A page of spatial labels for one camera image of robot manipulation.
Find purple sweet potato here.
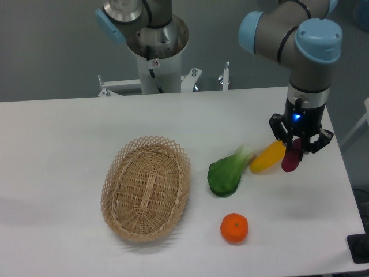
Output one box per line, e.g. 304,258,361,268
281,138,301,172

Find yellow vegetable toy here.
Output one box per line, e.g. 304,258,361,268
250,140,285,174

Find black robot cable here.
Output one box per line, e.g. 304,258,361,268
145,45,165,95

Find orange tangerine toy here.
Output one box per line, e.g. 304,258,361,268
220,213,249,244

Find black device at table edge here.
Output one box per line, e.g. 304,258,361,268
347,234,368,264

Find white metal base frame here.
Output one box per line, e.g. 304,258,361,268
97,61,233,97

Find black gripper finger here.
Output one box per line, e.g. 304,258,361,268
269,114,289,149
299,129,334,161

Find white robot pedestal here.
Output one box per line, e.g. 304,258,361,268
124,14,190,95

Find green bok choy toy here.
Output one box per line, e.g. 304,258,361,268
207,144,254,197

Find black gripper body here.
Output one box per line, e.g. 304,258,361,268
283,86,330,137

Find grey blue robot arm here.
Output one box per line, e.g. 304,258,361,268
95,1,342,158

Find woven wicker basket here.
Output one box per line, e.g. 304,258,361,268
100,136,191,242

